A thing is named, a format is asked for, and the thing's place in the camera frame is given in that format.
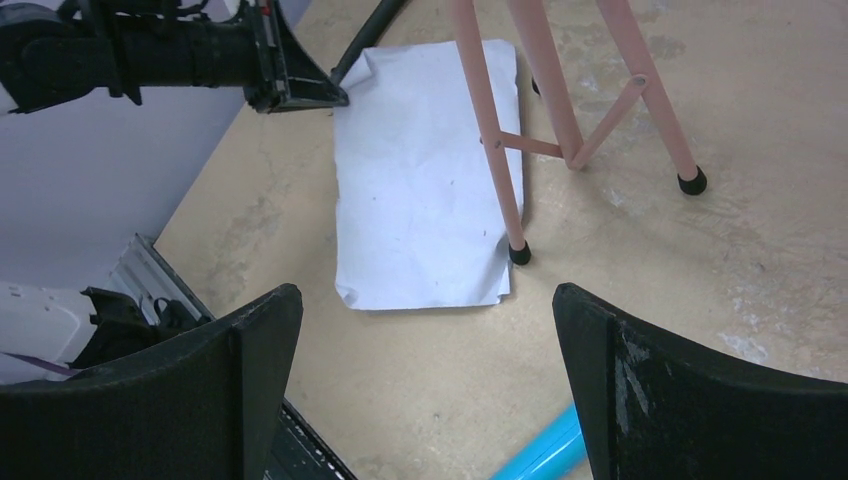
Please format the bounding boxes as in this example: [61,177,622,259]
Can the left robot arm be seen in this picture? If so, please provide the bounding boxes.
[1,1,349,379]

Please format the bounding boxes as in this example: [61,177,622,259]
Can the blue toy microphone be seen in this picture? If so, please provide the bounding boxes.
[491,404,587,480]

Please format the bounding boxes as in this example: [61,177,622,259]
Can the black foam tube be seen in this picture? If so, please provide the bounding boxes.
[330,0,408,84]

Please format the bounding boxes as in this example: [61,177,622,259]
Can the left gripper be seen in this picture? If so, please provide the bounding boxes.
[239,1,349,113]

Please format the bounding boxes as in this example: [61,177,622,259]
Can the aluminium frame rail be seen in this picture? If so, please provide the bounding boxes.
[105,234,213,324]

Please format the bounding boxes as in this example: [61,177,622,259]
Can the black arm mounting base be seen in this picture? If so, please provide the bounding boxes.
[263,399,357,480]

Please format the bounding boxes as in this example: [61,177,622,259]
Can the white paper sheet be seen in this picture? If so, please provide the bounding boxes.
[333,41,511,311]

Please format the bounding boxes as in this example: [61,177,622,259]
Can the pink perforated music stand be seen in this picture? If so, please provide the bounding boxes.
[447,0,708,265]

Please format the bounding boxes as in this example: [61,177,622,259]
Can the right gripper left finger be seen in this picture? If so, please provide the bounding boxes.
[1,284,303,479]

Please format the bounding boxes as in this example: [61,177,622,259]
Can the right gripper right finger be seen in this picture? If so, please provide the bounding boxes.
[552,283,847,479]

